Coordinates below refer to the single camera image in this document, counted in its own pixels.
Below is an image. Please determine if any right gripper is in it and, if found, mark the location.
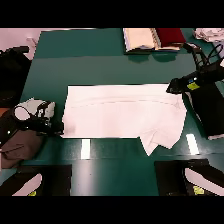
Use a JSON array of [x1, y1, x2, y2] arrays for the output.
[[165, 71, 203, 95]]

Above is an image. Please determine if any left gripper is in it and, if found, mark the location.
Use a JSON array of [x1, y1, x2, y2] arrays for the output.
[[27, 116, 65, 137]]

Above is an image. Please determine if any white shirt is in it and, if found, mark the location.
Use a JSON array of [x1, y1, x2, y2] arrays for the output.
[[61, 83, 188, 157]]

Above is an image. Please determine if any brown garment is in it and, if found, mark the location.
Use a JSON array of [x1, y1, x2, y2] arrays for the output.
[[0, 129, 45, 170]]

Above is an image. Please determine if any red folded garment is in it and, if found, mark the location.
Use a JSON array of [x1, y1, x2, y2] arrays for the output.
[[155, 27, 187, 52]]

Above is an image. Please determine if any white garment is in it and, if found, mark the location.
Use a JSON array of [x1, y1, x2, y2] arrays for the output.
[[192, 27, 224, 44]]

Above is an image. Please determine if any cream folded garment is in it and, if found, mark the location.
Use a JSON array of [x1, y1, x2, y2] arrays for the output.
[[122, 27, 162, 54]]

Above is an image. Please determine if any black cable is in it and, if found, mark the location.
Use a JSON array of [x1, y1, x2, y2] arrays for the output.
[[203, 43, 224, 69]]

